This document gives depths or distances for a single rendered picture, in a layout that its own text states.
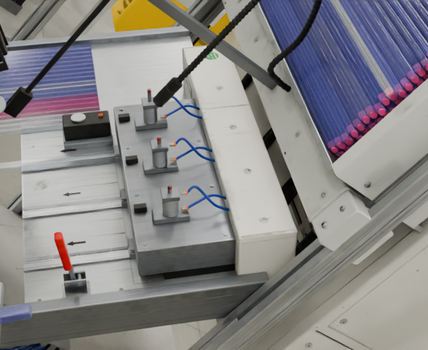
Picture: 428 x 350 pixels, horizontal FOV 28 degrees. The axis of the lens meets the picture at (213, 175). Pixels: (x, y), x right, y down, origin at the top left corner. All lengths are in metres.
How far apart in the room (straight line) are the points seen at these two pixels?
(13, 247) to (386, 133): 1.04
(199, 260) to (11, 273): 0.71
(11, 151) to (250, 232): 1.74
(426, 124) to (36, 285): 0.56
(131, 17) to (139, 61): 2.88
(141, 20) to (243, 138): 3.25
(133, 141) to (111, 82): 0.27
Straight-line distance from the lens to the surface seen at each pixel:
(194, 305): 1.20
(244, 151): 1.29
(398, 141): 1.07
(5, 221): 1.94
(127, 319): 1.20
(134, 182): 1.27
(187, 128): 1.37
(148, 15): 4.53
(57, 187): 1.37
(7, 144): 2.81
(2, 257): 1.85
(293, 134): 1.24
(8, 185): 2.91
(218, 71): 1.47
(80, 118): 1.43
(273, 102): 1.31
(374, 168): 1.08
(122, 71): 1.63
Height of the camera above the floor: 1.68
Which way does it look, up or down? 22 degrees down
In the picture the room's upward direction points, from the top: 46 degrees clockwise
